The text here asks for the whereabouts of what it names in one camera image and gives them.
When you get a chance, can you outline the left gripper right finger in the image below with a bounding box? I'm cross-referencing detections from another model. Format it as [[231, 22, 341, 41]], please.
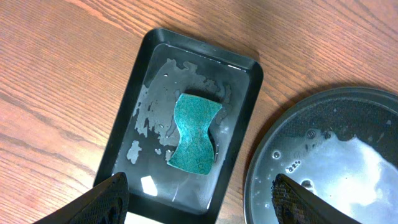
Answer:
[[272, 174, 359, 224]]

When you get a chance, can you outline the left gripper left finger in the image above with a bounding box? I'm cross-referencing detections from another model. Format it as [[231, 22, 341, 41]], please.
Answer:
[[35, 172, 129, 224]]

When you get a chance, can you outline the green sponge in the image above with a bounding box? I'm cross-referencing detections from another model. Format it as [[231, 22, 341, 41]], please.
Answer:
[[167, 93, 222, 175]]

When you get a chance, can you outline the rectangular black tray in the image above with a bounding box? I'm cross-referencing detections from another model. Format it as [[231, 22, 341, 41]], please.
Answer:
[[95, 28, 263, 223]]

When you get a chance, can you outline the round black tray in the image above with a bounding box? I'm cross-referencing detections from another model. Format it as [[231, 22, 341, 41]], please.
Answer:
[[244, 87, 397, 223]]

